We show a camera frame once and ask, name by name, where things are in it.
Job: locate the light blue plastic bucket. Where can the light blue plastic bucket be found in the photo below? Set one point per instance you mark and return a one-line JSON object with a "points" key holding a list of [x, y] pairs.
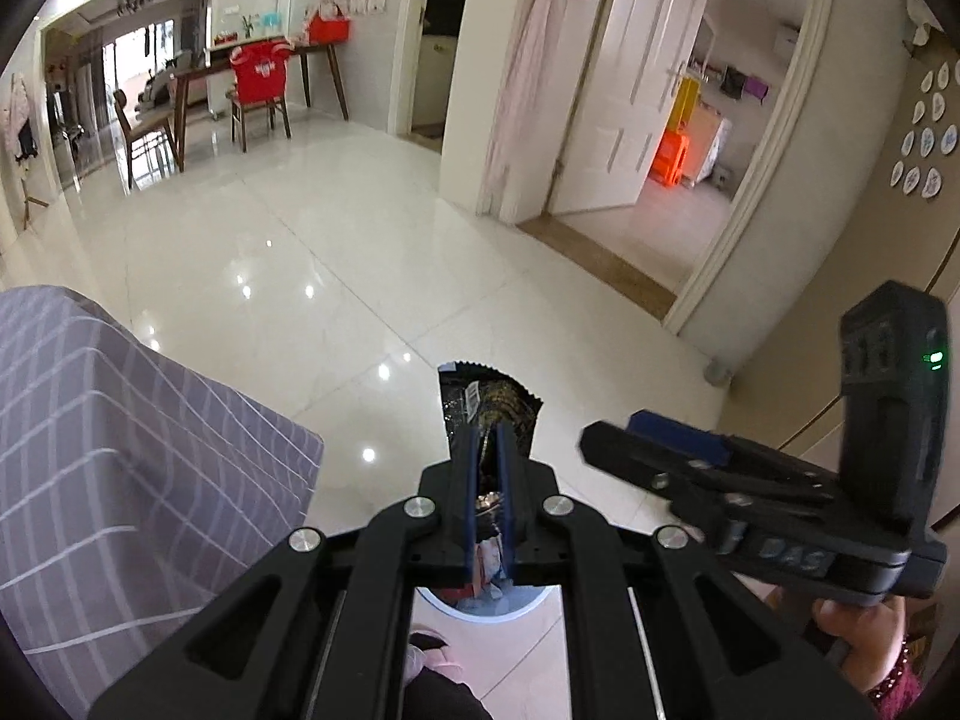
{"points": [[480, 609]]}

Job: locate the purple hanging cloth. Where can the purple hanging cloth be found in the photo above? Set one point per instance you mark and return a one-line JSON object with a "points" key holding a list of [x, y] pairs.
{"points": [[746, 84]]}

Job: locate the pink slipper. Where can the pink slipper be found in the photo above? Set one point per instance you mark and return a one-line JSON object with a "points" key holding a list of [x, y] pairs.
{"points": [[435, 664]]}

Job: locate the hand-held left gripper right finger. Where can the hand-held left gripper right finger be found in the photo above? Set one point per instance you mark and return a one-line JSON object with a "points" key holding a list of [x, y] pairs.
{"points": [[508, 510]]}

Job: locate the black chandelier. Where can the black chandelier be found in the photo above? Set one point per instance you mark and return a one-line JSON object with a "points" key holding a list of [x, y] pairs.
{"points": [[135, 0]]}

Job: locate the wooden dining chair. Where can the wooden dining chair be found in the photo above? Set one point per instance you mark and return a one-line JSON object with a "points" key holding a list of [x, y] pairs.
{"points": [[142, 131]]}

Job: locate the person's right hand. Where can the person's right hand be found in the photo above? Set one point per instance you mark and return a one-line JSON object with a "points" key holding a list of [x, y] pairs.
{"points": [[862, 630]]}

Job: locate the grey checked blanket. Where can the grey checked blanket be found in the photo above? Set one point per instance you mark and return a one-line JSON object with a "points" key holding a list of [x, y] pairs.
{"points": [[127, 465]]}

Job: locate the pink white wrapper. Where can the pink white wrapper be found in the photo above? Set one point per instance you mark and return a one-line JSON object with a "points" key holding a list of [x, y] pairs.
{"points": [[491, 559]]}

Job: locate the red basket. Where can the red basket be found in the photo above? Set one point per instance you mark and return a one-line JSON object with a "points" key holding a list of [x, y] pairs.
{"points": [[330, 26]]}

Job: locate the person's dark trouser leg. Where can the person's dark trouser leg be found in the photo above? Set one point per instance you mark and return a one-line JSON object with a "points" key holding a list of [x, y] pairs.
{"points": [[446, 701]]}

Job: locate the red chair cover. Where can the red chair cover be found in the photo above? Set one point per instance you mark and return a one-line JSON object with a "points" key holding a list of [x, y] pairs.
{"points": [[261, 71]]}

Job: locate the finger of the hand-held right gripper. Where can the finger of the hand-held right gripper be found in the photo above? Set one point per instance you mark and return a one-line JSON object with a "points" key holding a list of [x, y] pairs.
{"points": [[645, 457], [679, 435]]}

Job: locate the wooden console table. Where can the wooden console table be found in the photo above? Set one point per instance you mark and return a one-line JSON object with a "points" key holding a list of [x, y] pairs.
{"points": [[315, 64]]}

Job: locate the grey door stopper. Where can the grey door stopper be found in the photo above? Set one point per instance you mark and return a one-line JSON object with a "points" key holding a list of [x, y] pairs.
{"points": [[718, 373]]}

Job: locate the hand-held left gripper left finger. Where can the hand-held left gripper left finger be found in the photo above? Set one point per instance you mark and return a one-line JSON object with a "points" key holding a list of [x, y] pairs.
{"points": [[469, 510]]}

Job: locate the black snack packet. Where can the black snack packet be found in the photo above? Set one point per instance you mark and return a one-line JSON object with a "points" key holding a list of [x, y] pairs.
{"points": [[487, 401]]}

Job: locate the blue white wall decals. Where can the blue white wall decals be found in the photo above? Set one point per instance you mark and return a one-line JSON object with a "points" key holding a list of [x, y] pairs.
{"points": [[930, 135]]}

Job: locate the teal table decoration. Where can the teal table decoration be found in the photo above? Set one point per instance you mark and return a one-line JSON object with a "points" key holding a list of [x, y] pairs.
{"points": [[270, 24]]}

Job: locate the yellow plastic cabinet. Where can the yellow plastic cabinet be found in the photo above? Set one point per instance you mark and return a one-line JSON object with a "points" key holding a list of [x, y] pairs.
{"points": [[686, 105]]}

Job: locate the orange plastic stool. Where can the orange plastic stool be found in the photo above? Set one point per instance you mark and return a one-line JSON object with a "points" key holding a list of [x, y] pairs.
{"points": [[670, 161]]}

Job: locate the white cabinet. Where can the white cabinet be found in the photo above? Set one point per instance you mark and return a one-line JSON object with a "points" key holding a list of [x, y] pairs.
{"points": [[714, 139]]}

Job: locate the white panel door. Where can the white panel door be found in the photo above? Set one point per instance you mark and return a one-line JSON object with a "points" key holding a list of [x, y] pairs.
{"points": [[637, 82]]}

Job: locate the pink clothes on rack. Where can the pink clothes on rack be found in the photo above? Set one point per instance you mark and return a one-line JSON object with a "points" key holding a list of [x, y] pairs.
{"points": [[16, 116]]}

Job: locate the wooden dining table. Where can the wooden dining table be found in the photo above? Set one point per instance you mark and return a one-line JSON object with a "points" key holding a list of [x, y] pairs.
{"points": [[191, 82]]}

